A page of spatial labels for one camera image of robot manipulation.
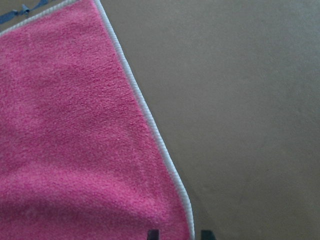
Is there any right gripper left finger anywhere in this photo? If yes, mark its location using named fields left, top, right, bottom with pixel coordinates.
left=147, top=229, right=159, bottom=240

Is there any pink towel white edge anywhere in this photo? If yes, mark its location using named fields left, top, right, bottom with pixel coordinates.
left=0, top=0, right=195, bottom=240

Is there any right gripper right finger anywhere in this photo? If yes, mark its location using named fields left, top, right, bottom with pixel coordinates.
left=200, top=230, right=216, bottom=240

